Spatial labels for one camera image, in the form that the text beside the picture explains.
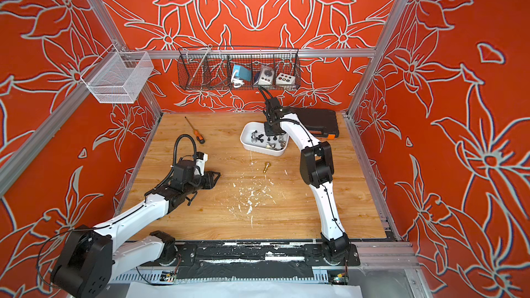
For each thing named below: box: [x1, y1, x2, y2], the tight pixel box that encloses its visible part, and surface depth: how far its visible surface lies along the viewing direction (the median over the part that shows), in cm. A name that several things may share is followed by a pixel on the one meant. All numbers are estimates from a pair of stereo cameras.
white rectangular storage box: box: [240, 122, 290, 157], surface depth 109 cm
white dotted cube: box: [276, 72, 296, 85], surface depth 96 cm
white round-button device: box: [253, 65, 275, 85], surface depth 93 cm
